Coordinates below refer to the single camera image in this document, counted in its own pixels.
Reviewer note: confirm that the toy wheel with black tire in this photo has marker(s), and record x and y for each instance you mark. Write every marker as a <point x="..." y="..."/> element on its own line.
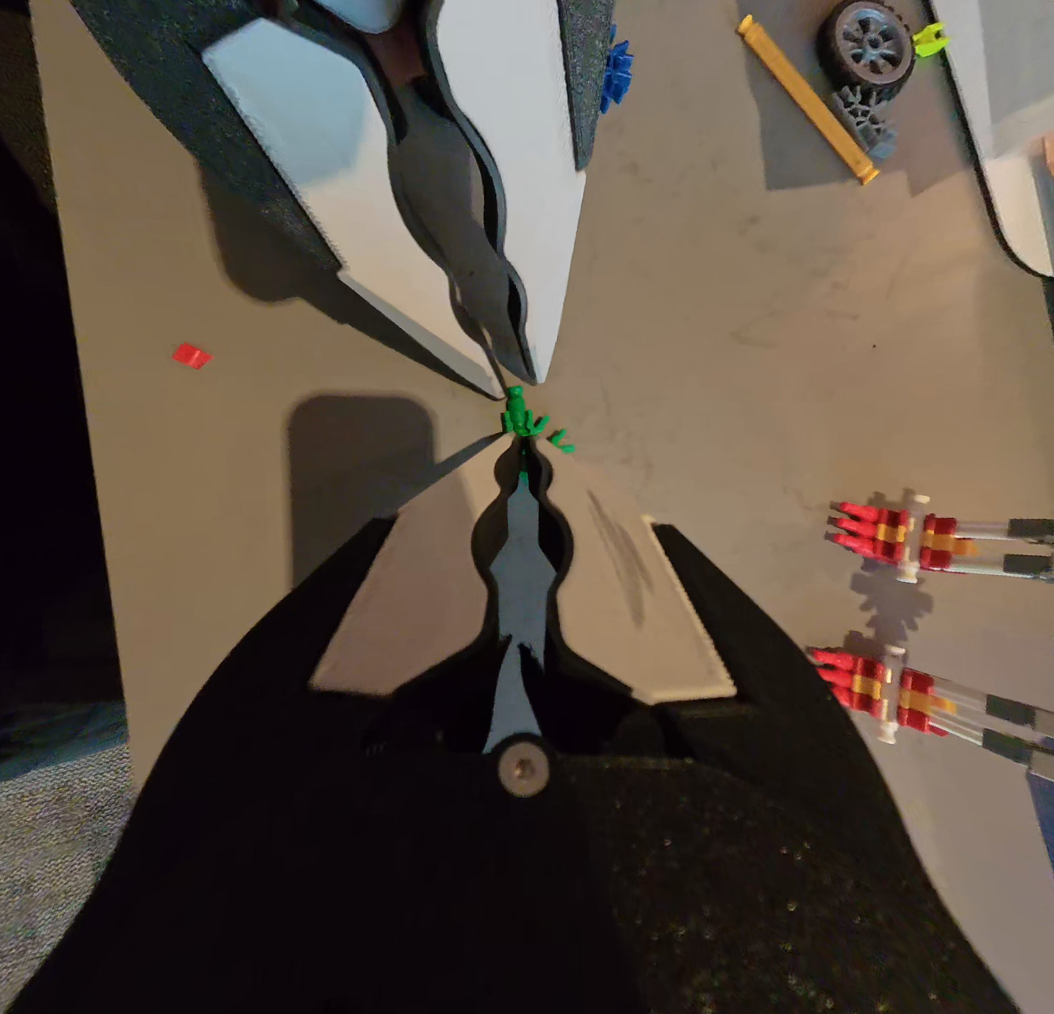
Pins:
<point x="869" y="40"/>

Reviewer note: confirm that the red yellow toy assembly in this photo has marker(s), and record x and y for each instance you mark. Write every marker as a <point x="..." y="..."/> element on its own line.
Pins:
<point x="864" y="684"/>
<point x="873" y="532"/>

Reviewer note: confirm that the grey toy connector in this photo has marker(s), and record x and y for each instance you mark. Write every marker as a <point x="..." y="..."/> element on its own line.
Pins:
<point x="860" y="116"/>

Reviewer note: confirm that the person's black clothing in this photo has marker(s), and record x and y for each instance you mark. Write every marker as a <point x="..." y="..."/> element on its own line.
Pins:
<point x="41" y="454"/>

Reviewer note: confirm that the long yellow toy rod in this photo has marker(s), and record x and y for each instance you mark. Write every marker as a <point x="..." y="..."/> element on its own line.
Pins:
<point x="803" y="96"/>

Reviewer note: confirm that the small red toy clip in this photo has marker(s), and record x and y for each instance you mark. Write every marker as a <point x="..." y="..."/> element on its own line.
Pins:
<point x="192" y="356"/>

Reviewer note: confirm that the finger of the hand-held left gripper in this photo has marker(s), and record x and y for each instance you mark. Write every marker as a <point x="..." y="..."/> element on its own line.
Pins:
<point x="510" y="83"/>
<point x="305" y="149"/>

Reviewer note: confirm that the blue toy connector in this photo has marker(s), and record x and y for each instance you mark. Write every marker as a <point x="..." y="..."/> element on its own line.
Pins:
<point x="619" y="75"/>

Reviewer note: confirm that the lime green toy clip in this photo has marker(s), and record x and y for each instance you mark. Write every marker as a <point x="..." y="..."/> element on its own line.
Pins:
<point x="930" y="40"/>

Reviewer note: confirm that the blue plastic item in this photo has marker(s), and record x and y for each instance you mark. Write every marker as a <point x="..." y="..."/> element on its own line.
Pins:
<point x="1042" y="808"/>

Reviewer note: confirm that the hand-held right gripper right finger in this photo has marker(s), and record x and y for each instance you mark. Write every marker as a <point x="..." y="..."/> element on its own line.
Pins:
<point x="626" y="594"/>

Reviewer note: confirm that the short green toy rod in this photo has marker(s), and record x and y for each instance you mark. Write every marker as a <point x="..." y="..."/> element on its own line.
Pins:
<point x="516" y="411"/>

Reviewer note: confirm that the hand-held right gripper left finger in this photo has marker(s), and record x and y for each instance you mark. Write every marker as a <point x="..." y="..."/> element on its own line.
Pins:
<point x="403" y="602"/>

